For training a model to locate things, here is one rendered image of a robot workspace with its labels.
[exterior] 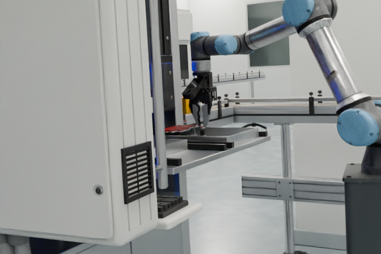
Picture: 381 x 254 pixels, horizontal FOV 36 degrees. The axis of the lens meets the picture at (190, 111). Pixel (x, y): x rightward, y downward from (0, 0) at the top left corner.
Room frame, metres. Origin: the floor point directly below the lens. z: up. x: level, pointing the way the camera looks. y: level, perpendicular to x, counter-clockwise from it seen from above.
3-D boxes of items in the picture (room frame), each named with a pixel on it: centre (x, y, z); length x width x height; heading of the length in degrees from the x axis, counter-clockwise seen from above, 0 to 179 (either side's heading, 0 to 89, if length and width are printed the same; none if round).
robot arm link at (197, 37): (2.23, -0.05, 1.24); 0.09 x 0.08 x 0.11; 46
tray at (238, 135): (2.17, -0.04, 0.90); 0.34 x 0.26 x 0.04; 58
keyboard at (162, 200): (1.51, 0.23, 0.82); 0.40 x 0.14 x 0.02; 63
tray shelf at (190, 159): (2.04, 0.08, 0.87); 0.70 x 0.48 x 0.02; 149
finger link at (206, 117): (2.23, -0.07, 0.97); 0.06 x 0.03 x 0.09; 148
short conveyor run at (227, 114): (2.82, 0.00, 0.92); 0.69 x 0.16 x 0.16; 149
